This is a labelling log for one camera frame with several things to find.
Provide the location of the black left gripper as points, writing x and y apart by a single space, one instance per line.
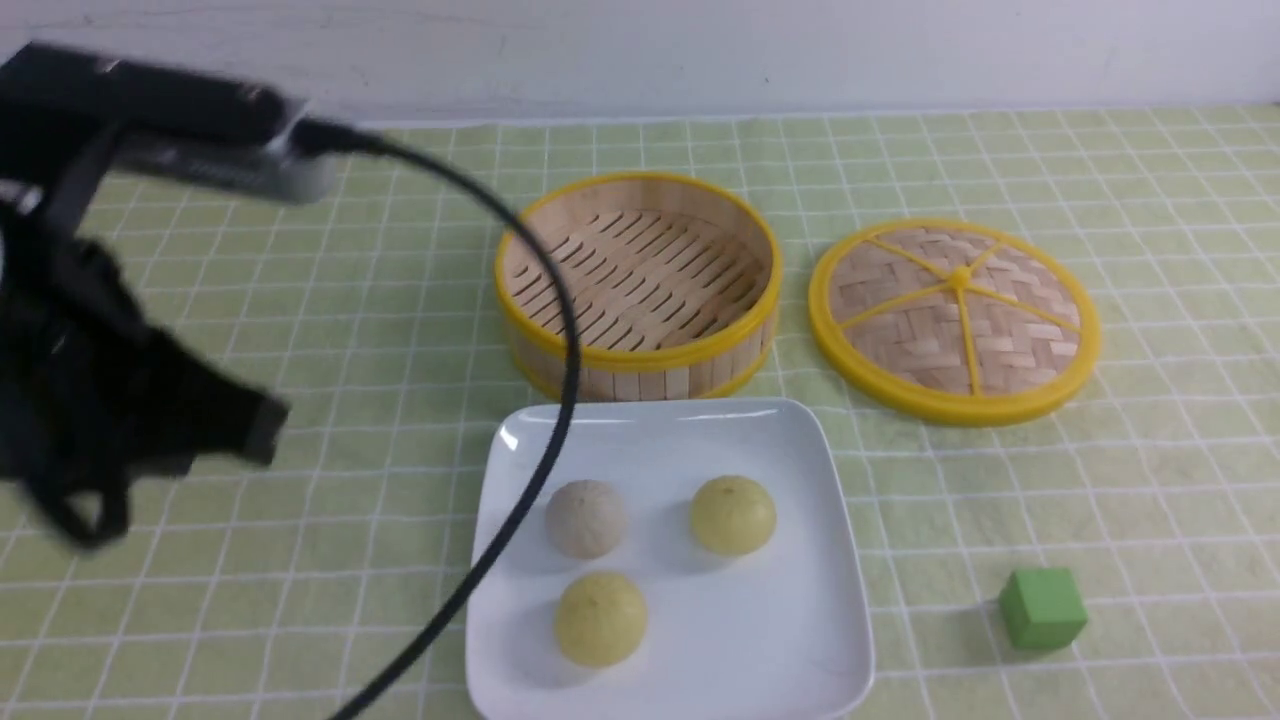
70 380

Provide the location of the pale beige steamed bun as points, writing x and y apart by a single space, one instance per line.
586 519

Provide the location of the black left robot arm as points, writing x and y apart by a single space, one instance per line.
53 164

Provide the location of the yellow steamed bun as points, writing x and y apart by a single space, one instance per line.
732 516
601 619

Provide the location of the white square plate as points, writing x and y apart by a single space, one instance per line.
783 633

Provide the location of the green checkered tablecloth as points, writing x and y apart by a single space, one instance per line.
275 595

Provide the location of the yellow-rimmed bamboo steamer basket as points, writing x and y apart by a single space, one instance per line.
675 284

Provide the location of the yellow-rimmed bamboo steamer lid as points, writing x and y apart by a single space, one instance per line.
953 323

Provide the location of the green wooden cube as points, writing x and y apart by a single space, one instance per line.
1042 609

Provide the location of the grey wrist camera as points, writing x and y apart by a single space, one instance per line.
219 132

